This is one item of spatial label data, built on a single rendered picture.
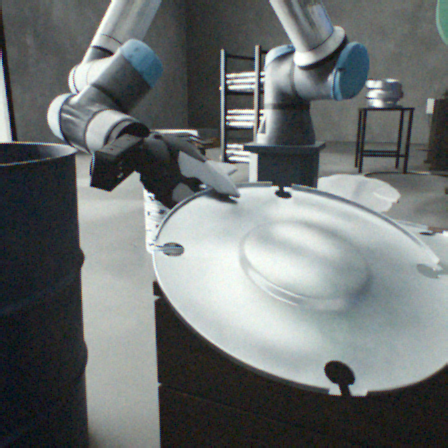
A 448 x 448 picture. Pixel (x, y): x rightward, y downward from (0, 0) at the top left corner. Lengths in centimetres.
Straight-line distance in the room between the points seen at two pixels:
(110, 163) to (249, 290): 22
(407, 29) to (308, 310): 745
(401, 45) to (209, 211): 733
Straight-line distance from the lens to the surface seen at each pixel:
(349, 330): 37
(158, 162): 54
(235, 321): 34
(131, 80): 70
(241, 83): 324
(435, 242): 64
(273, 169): 106
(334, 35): 98
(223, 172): 49
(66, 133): 69
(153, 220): 160
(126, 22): 85
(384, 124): 767
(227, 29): 843
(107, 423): 86
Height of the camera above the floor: 54
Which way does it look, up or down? 15 degrees down
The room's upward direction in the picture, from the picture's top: straight up
